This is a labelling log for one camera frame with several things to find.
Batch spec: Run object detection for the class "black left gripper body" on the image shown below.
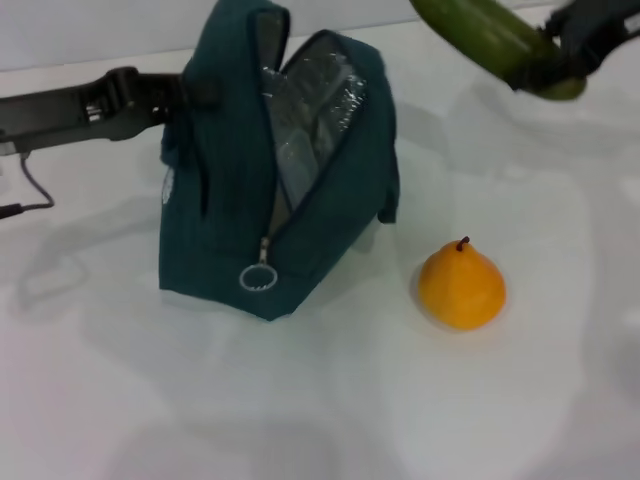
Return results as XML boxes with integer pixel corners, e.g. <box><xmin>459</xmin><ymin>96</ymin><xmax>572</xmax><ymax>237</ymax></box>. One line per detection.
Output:
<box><xmin>0</xmin><ymin>66</ymin><xmax>151</xmax><ymax>152</ymax></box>

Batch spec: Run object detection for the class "grey left gripper cable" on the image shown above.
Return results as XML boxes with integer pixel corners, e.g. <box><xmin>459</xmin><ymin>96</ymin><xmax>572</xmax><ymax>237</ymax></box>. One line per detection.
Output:
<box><xmin>0</xmin><ymin>153</ymin><xmax>56</xmax><ymax>220</ymax></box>

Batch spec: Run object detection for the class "dark teal insulated bag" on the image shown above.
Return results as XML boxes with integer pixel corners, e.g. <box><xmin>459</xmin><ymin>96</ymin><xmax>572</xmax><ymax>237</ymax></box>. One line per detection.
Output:
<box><xmin>158</xmin><ymin>0</ymin><xmax>402</xmax><ymax>324</ymax></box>

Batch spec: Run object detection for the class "orange pear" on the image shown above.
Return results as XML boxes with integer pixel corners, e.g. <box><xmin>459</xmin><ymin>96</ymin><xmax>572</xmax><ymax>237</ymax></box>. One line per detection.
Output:
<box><xmin>417</xmin><ymin>235</ymin><xmax>508</xmax><ymax>332</ymax></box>

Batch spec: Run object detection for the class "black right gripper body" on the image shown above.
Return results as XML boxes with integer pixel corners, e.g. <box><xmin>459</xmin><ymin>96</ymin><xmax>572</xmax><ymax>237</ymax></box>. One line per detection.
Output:
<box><xmin>548</xmin><ymin>0</ymin><xmax>640</xmax><ymax>77</ymax></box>

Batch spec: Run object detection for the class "green cucumber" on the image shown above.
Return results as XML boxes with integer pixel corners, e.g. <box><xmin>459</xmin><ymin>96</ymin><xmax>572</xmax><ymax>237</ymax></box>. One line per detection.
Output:
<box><xmin>408</xmin><ymin>0</ymin><xmax>587</xmax><ymax>102</ymax></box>

